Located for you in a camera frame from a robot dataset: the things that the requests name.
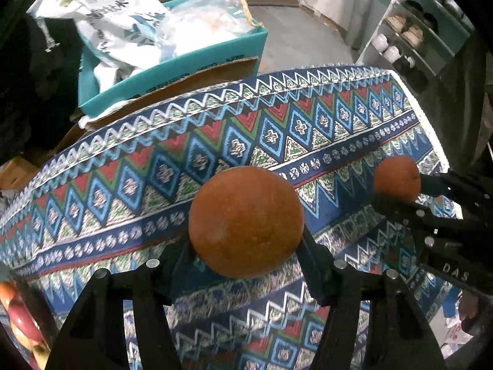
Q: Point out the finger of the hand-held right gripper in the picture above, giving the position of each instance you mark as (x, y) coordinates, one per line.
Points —
(458, 185)
(408, 214)

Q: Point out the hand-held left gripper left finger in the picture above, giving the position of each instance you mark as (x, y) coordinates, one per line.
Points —
(175, 273)

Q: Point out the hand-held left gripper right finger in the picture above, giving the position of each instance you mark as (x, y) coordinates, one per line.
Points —
(314, 266)

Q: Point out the small orange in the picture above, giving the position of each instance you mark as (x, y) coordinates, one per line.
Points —
(396, 179)

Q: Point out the large orange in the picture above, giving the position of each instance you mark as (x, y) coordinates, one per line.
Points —
(246, 219)

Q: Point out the pale green shoe rack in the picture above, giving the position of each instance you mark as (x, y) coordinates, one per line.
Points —
(435, 46)

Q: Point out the white shoe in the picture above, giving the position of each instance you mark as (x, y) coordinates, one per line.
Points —
(379, 41)
(393, 53)

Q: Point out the patterned blue tablecloth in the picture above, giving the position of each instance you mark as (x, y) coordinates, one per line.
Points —
(231, 131)

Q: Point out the beige shoe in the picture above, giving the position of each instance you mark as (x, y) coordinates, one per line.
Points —
(396, 22)
(413, 35)

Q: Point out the yellow pear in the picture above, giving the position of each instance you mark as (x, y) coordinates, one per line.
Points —
(36, 354)

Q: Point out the brown cardboard box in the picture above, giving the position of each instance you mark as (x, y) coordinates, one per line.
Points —
(17, 173)

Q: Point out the teal cardboard box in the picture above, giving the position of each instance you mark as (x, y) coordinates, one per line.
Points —
(192, 65)

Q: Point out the dark hanging clothing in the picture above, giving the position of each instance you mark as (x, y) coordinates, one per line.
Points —
(34, 84)

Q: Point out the clear plastic bag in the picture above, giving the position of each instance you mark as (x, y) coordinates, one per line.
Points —
(208, 23)

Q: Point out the white printed plastic bag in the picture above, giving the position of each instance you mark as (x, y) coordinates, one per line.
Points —
(108, 19)

